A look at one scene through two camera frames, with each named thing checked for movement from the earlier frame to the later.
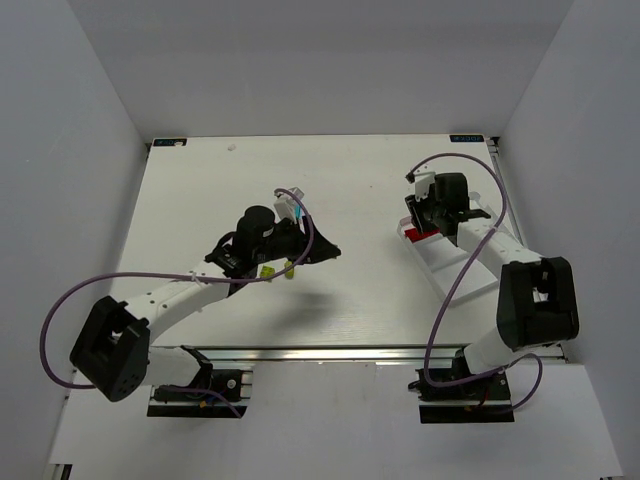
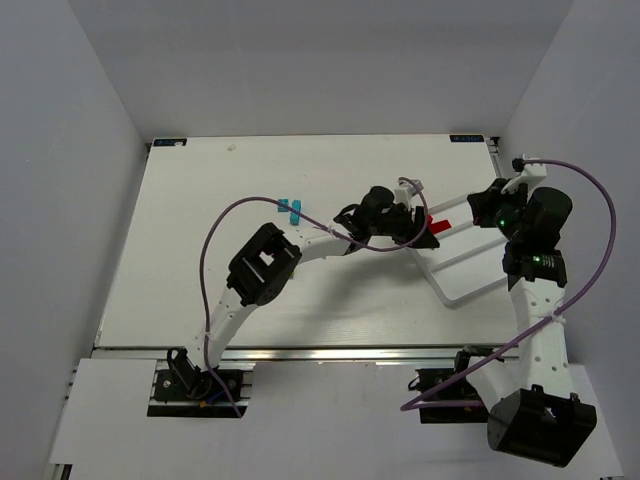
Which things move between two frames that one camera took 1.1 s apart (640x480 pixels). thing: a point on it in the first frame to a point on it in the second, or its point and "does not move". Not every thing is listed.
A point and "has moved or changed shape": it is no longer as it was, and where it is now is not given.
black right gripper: [427, 218] to [482, 205]
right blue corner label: [466, 138] does not move
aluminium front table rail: [398, 354] does not move
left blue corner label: [170, 142] does not move
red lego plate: [414, 236] has moved or changed shape
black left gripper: [304, 238] to [417, 226]
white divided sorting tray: [450, 270] does not move
